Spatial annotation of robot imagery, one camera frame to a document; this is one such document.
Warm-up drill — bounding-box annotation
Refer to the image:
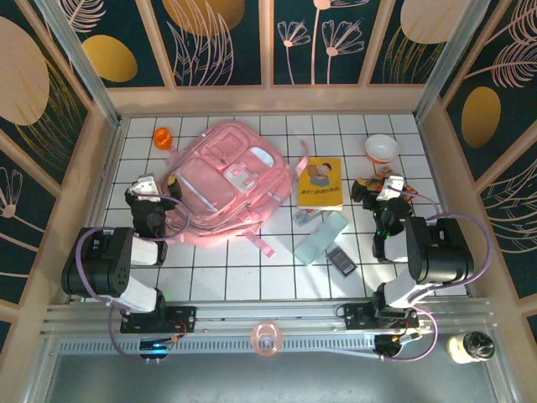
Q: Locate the pink backpack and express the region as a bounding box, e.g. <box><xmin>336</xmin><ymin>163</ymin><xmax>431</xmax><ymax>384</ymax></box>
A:
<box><xmin>161</xmin><ymin>120</ymin><xmax>310</xmax><ymax>259</ymax></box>

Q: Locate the yellow book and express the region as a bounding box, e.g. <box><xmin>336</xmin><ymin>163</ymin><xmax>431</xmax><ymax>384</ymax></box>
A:
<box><xmin>296</xmin><ymin>157</ymin><xmax>343</xmax><ymax>212</ymax></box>

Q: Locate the small clear plastic pack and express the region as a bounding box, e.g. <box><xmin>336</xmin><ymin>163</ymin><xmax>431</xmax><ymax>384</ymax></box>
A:
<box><xmin>292</xmin><ymin>208</ymin><xmax>324</xmax><ymax>228</ymax></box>

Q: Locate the pale teal pencil pouch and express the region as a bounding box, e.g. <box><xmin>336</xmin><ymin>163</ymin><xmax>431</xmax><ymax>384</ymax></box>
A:
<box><xmin>293</xmin><ymin>211</ymin><xmax>350</xmax><ymax>266</ymax></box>

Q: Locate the black calculator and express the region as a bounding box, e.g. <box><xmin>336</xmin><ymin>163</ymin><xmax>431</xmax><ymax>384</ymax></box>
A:
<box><xmin>326</xmin><ymin>242</ymin><xmax>357</xmax><ymax>279</ymax></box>

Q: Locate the white bowl orange rim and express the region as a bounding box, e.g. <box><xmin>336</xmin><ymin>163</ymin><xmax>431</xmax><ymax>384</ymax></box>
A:
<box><xmin>363</xmin><ymin>133</ymin><xmax>399</xmax><ymax>164</ymax></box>

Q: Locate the small orange cup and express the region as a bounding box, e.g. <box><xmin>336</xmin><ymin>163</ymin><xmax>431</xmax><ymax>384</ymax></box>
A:
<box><xmin>153</xmin><ymin>128</ymin><xmax>174</xmax><ymax>151</ymax></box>

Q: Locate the white bottle black cap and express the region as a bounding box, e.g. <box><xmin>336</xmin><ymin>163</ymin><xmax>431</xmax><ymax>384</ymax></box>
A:
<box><xmin>446</xmin><ymin>331</ymin><xmax>496</xmax><ymax>364</ymax></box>

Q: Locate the pink tape roll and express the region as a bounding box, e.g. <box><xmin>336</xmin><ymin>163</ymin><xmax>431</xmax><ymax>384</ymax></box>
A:
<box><xmin>250</xmin><ymin>322</ymin><xmax>281</xmax><ymax>358</ymax></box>

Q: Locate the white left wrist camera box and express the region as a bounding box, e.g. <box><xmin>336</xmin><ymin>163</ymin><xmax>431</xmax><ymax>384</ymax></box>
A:
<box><xmin>132</xmin><ymin>175</ymin><xmax>163</xmax><ymax>197</ymax></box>

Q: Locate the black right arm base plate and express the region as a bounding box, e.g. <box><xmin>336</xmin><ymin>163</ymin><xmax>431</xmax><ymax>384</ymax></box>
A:
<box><xmin>342</xmin><ymin>302</ymin><xmax>420</xmax><ymax>331</ymax></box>

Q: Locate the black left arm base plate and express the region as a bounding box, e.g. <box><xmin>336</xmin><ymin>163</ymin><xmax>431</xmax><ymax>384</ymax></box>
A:
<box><xmin>120</xmin><ymin>306</ymin><xmax>198</xmax><ymax>335</ymax></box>

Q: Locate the aluminium frame post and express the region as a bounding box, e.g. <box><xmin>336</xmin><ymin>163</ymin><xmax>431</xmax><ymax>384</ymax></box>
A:
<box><xmin>35</xmin><ymin>0</ymin><xmax>123</xmax><ymax>128</ymax></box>
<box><xmin>414</xmin><ymin>0</ymin><xmax>493</xmax><ymax>123</ymax></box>

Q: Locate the grey slotted cable duct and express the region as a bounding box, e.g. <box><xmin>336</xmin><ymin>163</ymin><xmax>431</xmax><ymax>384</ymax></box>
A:
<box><xmin>58</xmin><ymin>337</ymin><xmax>378</xmax><ymax>358</ymax></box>

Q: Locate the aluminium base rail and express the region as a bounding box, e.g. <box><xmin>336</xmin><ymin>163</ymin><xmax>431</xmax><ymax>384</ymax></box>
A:
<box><xmin>41</xmin><ymin>296</ymin><xmax>498</xmax><ymax>337</ymax></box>

